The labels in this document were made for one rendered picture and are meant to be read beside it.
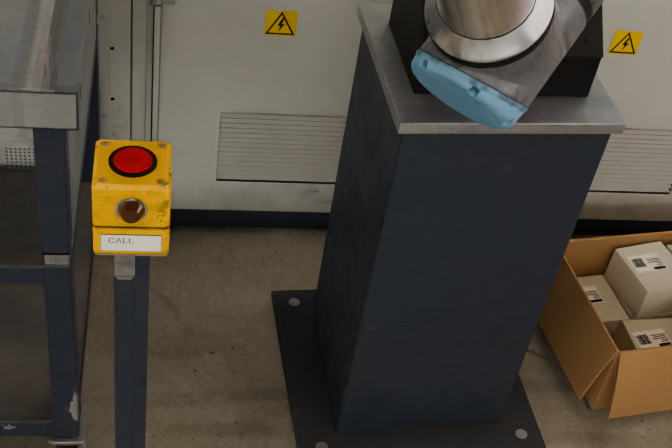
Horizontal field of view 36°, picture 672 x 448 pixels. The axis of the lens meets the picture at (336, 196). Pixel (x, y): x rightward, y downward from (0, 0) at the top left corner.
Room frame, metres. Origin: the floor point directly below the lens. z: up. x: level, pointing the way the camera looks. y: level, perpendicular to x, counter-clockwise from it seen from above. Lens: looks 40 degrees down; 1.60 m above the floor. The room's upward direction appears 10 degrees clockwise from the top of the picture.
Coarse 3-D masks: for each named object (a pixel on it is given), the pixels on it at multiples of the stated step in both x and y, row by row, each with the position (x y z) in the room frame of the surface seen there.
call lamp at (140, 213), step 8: (120, 200) 0.78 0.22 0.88; (128, 200) 0.78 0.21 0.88; (136, 200) 0.78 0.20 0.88; (120, 208) 0.77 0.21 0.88; (128, 208) 0.77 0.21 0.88; (136, 208) 0.78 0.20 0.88; (144, 208) 0.78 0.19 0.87; (120, 216) 0.77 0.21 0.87; (128, 216) 0.77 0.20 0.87; (136, 216) 0.77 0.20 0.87; (144, 216) 0.78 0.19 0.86
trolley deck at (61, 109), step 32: (0, 0) 1.16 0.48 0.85; (32, 0) 1.17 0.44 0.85; (0, 32) 1.09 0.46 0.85; (64, 32) 1.11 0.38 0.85; (0, 64) 1.02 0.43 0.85; (64, 64) 1.04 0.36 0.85; (0, 96) 0.97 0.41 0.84; (32, 96) 0.98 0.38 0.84; (64, 96) 0.99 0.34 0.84; (64, 128) 0.99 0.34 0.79
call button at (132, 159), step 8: (120, 152) 0.83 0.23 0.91; (128, 152) 0.83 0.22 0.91; (136, 152) 0.83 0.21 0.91; (144, 152) 0.83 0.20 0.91; (120, 160) 0.81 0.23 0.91; (128, 160) 0.82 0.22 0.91; (136, 160) 0.82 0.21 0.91; (144, 160) 0.82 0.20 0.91; (120, 168) 0.81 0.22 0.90; (128, 168) 0.81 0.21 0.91; (136, 168) 0.81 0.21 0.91; (144, 168) 0.81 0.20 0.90
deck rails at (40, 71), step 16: (48, 0) 1.18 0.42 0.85; (64, 0) 1.18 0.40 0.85; (48, 16) 1.14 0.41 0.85; (64, 16) 1.14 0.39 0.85; (32, 32) 1.10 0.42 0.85; (48, 32) 1.01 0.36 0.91; (32, 48) 1.06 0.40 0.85; (48, 48) 0.99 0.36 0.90; (32, 64) 1.03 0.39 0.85; (48, 64) 0.98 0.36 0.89; (32, 80) 1.00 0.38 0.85; (48, 80) 0.98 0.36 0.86
